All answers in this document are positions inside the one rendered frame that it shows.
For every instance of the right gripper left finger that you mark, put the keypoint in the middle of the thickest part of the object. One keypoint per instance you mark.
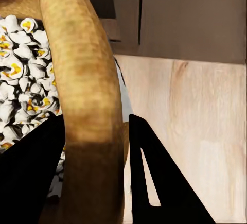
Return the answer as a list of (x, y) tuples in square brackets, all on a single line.
[(27, 169)]

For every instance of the oven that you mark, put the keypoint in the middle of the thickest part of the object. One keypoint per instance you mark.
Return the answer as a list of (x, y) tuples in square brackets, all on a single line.
[(120, 20)]

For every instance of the popcorn bag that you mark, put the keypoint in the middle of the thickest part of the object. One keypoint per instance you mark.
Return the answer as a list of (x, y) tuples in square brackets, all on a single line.
[(95, 105)]

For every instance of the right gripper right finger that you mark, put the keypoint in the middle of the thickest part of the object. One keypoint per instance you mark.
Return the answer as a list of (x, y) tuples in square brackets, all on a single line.
[(179, 202)]

